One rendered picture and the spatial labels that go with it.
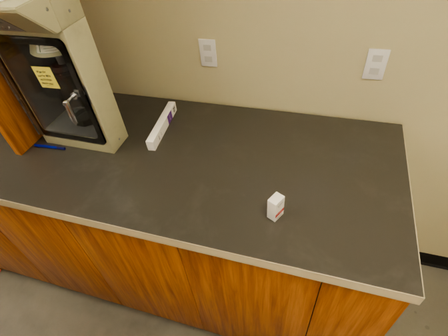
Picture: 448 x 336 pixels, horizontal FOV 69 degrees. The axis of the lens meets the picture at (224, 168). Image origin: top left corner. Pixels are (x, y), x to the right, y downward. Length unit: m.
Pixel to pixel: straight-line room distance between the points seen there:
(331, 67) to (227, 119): 0.45
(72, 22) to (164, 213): 0.63
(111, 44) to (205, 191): 0.83
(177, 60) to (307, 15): 0.56
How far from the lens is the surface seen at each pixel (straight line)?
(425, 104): 1.43
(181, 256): 1.12
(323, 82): 1.35
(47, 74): 1.22
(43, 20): 1.05
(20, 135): 1.49
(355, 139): 1.30
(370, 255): 0.98
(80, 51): 1.14
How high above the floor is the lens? 1.74
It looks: 45 degrees down
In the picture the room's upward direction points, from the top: 6 degrees counter-clockwise
